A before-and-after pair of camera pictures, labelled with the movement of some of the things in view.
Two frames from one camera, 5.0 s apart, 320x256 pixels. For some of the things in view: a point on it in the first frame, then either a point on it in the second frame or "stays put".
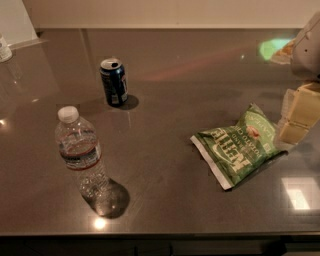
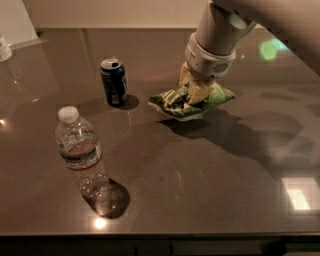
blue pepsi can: x=115 y=81 stays put
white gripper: x=307 y=55 → x=207 y=62
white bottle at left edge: x=5 y=51 stays put
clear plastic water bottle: x=80 y=149 stays put
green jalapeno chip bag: x=236 y=152 → x=176 y=106
